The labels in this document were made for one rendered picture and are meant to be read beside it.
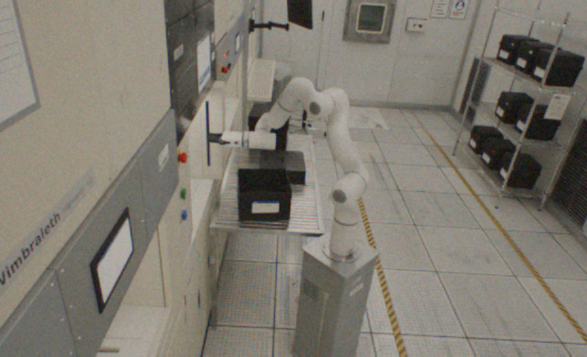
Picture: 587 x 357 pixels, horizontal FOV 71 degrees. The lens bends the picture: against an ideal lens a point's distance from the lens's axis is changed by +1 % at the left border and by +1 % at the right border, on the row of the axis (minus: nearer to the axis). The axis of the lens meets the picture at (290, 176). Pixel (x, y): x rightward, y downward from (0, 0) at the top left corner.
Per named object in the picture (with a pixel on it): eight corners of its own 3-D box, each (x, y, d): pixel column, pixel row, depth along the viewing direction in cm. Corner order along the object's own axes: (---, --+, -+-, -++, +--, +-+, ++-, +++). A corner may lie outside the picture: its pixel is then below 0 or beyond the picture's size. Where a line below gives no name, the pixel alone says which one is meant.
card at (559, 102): (562, 120, 353) (575, 90, 341) (543, 119, 353) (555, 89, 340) (561, 119, 356) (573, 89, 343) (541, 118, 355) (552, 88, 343)
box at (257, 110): (285, 152, 295) (288, 119, 283) (247, 148, 296) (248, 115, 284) (289, 137, 320) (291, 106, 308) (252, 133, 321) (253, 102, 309)
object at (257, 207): (238, 221, 217) (238, 194, 209) (236, 194, 241) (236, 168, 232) (290, 220, 221) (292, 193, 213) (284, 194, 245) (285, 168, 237)
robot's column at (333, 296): (357, 355, 239) (381, 252, 203) (326, 385, 221) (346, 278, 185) (321, 326, 256) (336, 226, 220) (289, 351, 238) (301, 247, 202)
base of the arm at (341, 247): (368, 251, 203) (374, 220, 194) (344, 268, 190) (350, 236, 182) (337, 233, 214) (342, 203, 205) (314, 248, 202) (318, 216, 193)
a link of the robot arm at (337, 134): (338, 203, 186) (354, 189, 198) (362, 202, 179) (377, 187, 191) (307, 95, 175) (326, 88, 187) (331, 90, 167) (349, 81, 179)
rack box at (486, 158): (476, 158, 453) (483, 136, 441) (501, 160, 454) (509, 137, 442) (488, 170, 427) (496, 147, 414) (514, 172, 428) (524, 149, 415)
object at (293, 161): (305, 185, 255) (307, 167, 249) (258, 183, 253) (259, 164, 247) (302, 163, 281) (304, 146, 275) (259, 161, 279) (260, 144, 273)
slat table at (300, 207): (311, 334, 250) (324, 232, 213) (211, 330, 248) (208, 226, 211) (303, 214, 364) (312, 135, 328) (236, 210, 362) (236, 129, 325)
